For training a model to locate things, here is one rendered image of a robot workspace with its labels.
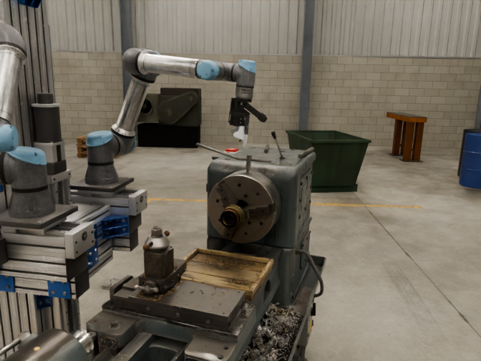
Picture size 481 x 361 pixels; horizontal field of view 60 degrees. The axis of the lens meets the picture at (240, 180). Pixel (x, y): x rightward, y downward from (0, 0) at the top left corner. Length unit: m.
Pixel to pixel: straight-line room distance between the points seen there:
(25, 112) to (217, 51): 10.21
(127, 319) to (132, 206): 0.70
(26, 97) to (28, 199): 0.46
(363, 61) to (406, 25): 1.43
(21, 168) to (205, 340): 0.83
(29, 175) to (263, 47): 10.52
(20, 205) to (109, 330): 0.54
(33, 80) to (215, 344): 1.24
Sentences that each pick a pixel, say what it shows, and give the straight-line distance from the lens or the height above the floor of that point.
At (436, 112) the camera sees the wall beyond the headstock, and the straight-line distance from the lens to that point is 12.70.
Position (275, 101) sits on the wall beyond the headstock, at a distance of 11.70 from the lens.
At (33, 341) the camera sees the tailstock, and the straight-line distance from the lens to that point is 0.92.
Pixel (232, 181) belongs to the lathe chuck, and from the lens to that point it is 1.81.
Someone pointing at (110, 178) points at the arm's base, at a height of 1.19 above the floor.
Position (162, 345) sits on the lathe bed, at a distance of 1.38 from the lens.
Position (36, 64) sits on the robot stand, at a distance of 1.90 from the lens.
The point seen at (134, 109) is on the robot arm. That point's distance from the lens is 2.03.
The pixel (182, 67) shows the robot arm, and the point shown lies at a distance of 1.71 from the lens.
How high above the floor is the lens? 1.62
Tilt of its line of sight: 13 degrees down
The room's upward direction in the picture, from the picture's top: 1 degrees clockwise
